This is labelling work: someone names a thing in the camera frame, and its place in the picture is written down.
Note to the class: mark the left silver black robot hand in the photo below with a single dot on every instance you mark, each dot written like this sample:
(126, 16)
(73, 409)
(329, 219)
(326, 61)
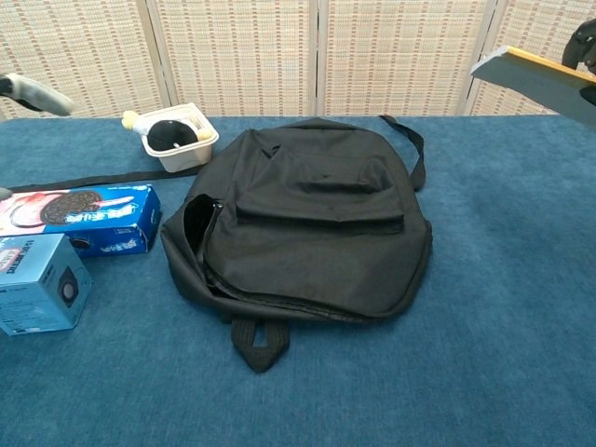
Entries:
(37, 95)

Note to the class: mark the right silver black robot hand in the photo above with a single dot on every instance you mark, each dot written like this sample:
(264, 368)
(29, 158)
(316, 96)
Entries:
(582, 46)

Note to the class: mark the white book with yellow edge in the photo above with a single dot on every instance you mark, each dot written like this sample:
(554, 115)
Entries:
(535, 86)

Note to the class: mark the black backpack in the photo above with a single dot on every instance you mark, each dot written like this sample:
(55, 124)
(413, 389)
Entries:
(316, 233)

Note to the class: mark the blue pink cookie box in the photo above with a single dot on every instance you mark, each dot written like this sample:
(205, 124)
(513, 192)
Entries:
(112, 223)

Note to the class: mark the cream plastic container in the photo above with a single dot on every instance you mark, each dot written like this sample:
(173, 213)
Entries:
(186, 156)

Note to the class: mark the small light blue box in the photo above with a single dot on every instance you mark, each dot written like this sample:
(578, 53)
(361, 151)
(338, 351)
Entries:
(32, 288)

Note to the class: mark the bamboo folding screen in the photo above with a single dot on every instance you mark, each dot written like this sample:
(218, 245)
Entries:
(233, 56)

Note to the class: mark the blue table cloth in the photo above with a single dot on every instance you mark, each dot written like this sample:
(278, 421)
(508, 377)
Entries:
(489, 279)

